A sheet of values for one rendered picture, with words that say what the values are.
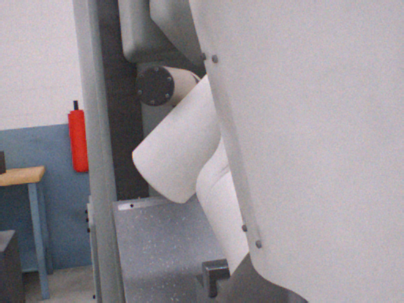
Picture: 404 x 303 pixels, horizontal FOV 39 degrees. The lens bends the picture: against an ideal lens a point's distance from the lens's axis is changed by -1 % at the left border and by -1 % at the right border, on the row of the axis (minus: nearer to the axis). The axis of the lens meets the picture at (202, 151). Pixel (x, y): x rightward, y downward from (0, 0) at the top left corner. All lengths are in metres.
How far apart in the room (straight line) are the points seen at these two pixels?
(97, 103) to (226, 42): 0.90
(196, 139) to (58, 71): 4.46
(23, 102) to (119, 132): 3.87
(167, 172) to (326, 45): 0.32
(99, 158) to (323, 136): 0.93
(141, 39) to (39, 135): 4.11
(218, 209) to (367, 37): 0.24
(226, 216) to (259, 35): 0.22
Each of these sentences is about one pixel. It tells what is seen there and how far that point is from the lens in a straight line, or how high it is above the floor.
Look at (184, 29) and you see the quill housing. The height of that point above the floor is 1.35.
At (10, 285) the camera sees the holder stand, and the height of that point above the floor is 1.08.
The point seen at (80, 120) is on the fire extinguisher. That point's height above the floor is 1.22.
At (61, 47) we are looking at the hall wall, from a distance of 4.93.
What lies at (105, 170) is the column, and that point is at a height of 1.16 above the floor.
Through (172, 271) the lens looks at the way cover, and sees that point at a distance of 1.06.
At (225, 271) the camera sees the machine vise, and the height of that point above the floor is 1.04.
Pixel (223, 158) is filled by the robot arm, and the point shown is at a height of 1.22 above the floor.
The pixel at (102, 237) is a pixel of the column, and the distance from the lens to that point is 1.13.
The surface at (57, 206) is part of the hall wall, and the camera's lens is 4.95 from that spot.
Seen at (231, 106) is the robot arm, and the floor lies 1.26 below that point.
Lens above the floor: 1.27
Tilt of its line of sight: 5 degrees down
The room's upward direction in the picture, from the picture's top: 5 degrees counter-clockwise
